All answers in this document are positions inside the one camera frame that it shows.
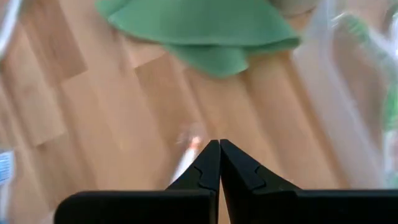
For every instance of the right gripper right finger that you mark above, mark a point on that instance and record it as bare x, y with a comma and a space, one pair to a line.
280, 208

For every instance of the orange toothbrush in clear wrapper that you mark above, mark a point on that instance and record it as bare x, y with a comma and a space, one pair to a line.
186, 155

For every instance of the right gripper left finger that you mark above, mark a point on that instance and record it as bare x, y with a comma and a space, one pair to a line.
140, 208

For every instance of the clear plastic bin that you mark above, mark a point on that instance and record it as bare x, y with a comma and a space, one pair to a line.
335, 109

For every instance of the green cloth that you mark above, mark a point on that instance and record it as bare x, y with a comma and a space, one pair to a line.
202, 31

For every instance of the green toothbrush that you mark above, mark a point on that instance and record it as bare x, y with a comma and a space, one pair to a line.
353, 28
5, 168

